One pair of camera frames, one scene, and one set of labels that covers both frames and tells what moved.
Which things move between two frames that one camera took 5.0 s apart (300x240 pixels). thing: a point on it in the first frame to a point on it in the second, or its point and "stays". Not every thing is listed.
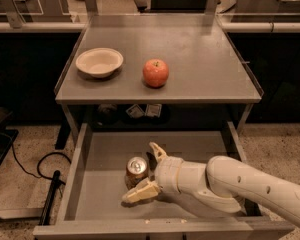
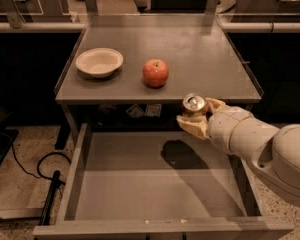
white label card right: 153,110 stays
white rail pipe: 226,26 stays
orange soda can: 137,171 to 194,105
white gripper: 168,175 to 222,126
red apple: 155,72 stays
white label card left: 135,111 stays
